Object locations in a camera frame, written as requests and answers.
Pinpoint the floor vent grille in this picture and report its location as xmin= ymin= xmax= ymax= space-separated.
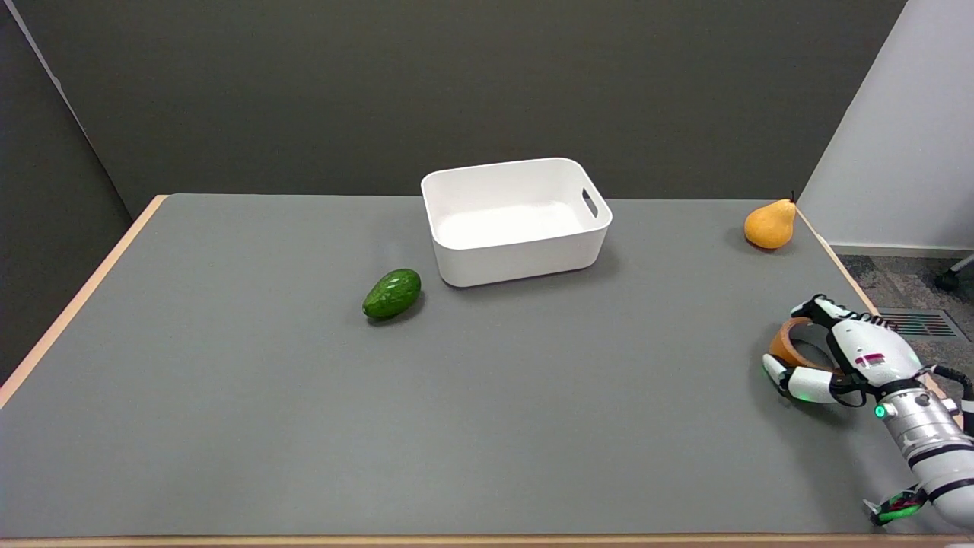
xmin=877 ymin=308 xmax=969 ymax=342

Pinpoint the yellow tape roll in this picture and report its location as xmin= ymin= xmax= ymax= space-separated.
xmin=769 ymin=317 xmax=842 ymax=375

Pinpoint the yellow pear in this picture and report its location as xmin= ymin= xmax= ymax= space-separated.
xmin=744 ymin=193 xmax=797 ymax=250

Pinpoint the green black braided cable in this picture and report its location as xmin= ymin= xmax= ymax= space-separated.
xmin=863 ymin=487 xmax=929 ymax=526

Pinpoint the black chair caster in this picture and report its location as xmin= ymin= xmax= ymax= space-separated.
xmin=934 ymin=254 xmax=974 ymax=292

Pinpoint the green avocado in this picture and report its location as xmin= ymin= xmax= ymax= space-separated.
xmin=362 ymin=268 xmax=422 ymax=320

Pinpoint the white plastic bin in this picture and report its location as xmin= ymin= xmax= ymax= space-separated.
xmin=421 ymin=158 xmax=613 ymax=288

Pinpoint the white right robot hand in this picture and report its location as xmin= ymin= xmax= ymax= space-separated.
xmin=762 ymin=295 xmax=926 ymax=403

